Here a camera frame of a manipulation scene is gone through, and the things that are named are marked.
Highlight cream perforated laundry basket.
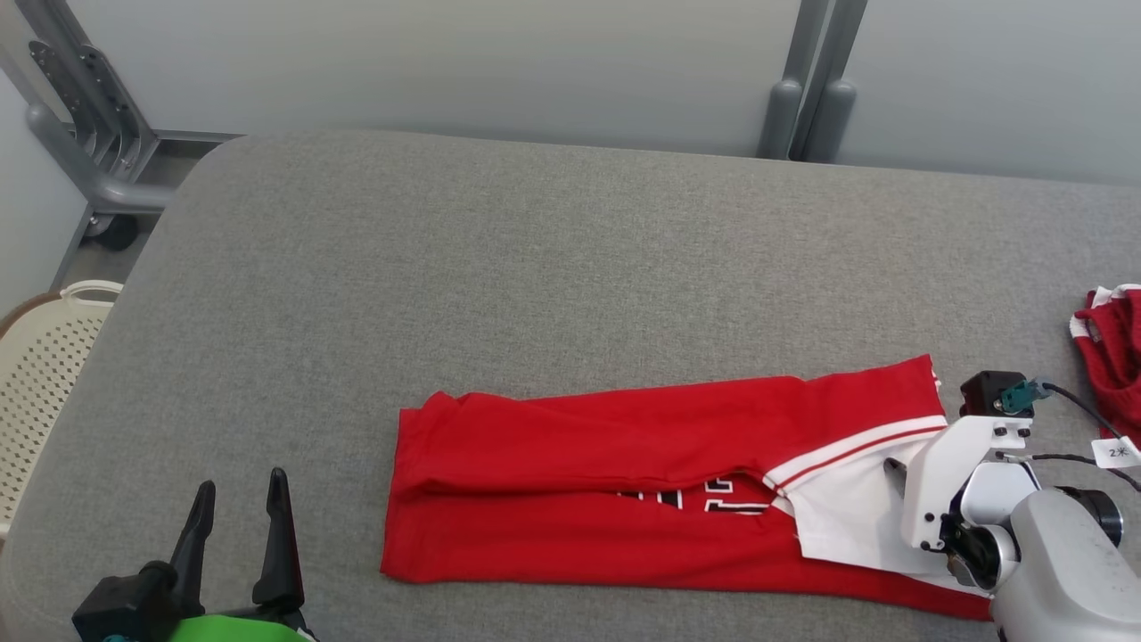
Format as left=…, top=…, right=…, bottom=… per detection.
left=0, top=280, right=125, bottom=538

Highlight red shorts with white stripe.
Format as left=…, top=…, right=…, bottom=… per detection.
left=1069, top=284, right=1141, bottom=448

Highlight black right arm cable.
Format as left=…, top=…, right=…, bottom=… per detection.
left=997, top=382, right=1141, bottom=493

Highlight grey metal partition post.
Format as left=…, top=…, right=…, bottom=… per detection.
left=799, top=0, right=871, bottom=165
left=757, top=0, right=835, bottom=162

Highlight red white-sleeved jersey shirt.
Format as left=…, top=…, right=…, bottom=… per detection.
left=380, top=354, right=996, bottom=623

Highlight white paper cable label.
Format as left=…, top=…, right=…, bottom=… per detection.
left=1091, top=434, right=1141, bottom=470

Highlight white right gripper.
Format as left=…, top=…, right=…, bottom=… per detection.
left=899, top=415, right=1035, bottom=554

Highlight teal right cable connector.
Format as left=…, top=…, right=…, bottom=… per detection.
left=999, top=378, right=1054, bottom=416

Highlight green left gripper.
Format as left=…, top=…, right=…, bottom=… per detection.
left=168, top=466, right=318, bottom=642

